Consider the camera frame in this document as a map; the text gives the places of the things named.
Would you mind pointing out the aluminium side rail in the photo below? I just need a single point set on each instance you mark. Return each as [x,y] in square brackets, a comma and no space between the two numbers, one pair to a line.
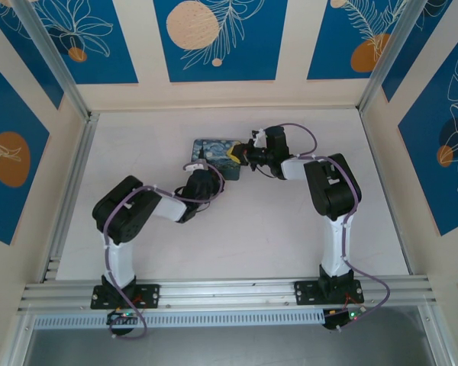
[383,183]
[76,179]

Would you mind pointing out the starry night print mat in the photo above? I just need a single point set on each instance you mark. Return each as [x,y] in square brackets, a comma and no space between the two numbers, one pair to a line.
[210,152]

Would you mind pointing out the long aluminium base rail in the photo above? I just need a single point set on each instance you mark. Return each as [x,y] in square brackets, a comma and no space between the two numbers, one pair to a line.
[229,293]

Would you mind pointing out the aluminium frame post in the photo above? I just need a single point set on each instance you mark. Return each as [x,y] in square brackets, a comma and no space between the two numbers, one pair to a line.
[393,57]
[55,61]

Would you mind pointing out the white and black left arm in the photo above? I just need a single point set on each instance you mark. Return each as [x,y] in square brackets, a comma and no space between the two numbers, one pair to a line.
[118,263]

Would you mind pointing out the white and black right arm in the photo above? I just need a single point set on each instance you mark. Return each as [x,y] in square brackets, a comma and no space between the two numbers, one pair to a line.
[337,248]

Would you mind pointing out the blue wall panel orange circle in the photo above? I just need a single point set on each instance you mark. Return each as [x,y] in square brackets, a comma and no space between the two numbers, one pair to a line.
[7,213]
[423,171]
[328,38]

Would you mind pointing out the grey metal sheet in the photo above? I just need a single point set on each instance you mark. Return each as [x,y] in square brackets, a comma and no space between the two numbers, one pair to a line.
[229,347]

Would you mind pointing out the blue floral wall panel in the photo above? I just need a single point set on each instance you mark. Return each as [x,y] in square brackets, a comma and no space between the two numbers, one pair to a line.
[110,57]
[30,53]
[439,28]

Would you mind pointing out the blue wall panel beige circle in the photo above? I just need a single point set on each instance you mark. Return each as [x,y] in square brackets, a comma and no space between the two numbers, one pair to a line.
[252,57]

